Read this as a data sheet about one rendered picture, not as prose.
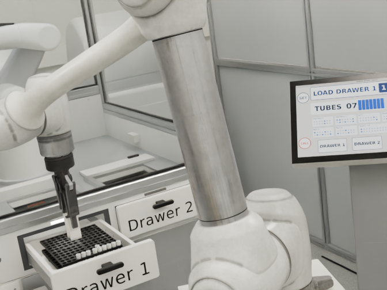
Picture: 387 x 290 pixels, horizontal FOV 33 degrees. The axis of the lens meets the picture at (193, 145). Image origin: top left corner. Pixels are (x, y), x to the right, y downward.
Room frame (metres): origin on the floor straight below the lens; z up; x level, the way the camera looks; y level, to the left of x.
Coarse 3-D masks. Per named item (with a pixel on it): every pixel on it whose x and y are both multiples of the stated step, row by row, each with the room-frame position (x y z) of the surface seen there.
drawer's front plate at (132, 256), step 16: (112, 256) 1.58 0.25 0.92; (128, 256) 1.60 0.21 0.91; (144, 256) 1.62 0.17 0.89; (64, 272) 1.52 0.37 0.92; (80, 272) 1.53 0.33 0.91; (112, 272) 1.57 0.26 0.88; (144, 272) 1.61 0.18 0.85; (64, 288) 1.51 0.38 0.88; (80, 288) 1.53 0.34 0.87; (96, 288) 1.55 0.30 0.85; (112, 288) 1.57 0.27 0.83
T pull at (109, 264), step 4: (104, 264) 1.56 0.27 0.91; (108, 264) 1.55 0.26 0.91; (112, 264) 1.55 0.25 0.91; (116, 264) 1.54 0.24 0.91; (120, 264) 1.55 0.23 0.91; (104, 268) 1.53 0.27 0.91; (108, 268) 1.53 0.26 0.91; (112, 268) 1.54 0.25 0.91; (116, 268) 1.54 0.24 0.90; (96, 272) 1.53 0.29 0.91; (100, 272) 1.52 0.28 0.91; (104, 272) 1.53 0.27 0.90
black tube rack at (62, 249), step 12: (84, 228) 1.87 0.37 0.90; (96, 228) 1.85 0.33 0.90; (48, 240) 1.82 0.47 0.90; (60, 240) 1.80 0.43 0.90; (84, 240) 1.78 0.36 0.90; (96, 240) 1.76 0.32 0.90; (108, 240) 1.75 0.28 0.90; (48, 252) 1.79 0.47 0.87; (60, 252) 1.70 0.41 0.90; (72, 252) 1.70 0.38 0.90; (60, 264) 1.63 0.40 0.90; (72, 264) 1.68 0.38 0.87
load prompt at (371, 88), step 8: (312, 88) 2.18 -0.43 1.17; (320, 88) 2.17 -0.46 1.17; (328, 88) 2.16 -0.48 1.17; (336, 88) 2.15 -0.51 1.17; (344, 88) 2.15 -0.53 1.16; (352, 88) 2.14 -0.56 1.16; (360, 88) 2.13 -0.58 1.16; (368, 88) 2.12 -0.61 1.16; (376, 88) 2.11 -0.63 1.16; (384, 88) 2.11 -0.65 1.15; (312, 96) 2.16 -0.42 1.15; (320, 96) 2.15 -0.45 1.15; (328, 96) 2.14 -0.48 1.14; (336, 96) 2.14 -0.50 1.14; (344, 96) 2.13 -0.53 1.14; (352, 96) 2.12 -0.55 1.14; (360, 96) 2.11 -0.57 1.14
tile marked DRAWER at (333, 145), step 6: (342, 138) 2.04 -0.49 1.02; (318, 144) 2.04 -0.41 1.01; (324, 144) 2.04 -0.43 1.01; (330, 144) 2.03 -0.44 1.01; (336, 144) 2.03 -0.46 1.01; (342, 144) 2.02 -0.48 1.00; (318, 150) 2.03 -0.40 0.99; (324, 150) 2.03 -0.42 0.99; (330, 150) 2.02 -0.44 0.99; (336, 150) 2.02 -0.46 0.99; (342, 150) 2.01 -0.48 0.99
